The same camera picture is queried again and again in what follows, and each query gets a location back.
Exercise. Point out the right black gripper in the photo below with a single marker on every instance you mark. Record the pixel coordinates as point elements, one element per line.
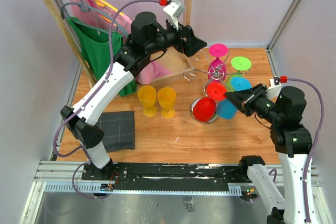
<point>243,99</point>

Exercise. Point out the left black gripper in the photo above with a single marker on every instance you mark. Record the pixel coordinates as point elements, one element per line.
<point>192,43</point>

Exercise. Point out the red wine glass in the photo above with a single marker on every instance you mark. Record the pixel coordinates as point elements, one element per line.
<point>203,110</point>

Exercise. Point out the yellow wine glass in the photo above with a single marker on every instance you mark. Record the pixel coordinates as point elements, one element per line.
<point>166,97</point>
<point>147,98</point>

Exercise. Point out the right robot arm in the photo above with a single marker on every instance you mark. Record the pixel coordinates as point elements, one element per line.
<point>294,145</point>

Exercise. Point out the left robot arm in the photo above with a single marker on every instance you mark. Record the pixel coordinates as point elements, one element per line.
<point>147,37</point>

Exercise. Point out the blue wine glass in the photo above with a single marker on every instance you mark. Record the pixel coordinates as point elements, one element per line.
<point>225,109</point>

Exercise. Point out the magenta wine glass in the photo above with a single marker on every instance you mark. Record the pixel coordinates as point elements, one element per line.
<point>217,68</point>

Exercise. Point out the green wine glass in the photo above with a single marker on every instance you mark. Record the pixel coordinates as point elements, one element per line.
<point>242,65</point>

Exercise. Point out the chrome wine glass rack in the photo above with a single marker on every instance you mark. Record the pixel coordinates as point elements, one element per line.
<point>225,58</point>

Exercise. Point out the pink t-shirt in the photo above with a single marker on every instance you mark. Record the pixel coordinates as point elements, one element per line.
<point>152,71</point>

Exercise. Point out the green tank top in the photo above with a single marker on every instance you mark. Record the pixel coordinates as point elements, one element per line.
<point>96,52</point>

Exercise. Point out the yellow clothes hanger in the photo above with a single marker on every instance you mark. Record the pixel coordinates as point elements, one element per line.
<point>108,10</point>

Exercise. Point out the dark grey folded cloth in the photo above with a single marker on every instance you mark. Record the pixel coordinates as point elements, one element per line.
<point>119,130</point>

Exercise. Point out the grey clothes hanger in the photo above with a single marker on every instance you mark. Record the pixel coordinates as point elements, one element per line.
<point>87,14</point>

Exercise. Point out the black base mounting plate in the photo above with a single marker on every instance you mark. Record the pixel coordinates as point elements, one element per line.
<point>168,177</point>

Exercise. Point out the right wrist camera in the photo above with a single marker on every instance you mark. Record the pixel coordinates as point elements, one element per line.
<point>274,89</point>

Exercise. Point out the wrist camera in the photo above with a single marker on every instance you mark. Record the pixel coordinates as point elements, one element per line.
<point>173,11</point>
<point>274,89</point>

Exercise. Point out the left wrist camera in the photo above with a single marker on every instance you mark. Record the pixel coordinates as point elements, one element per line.
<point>173,11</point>

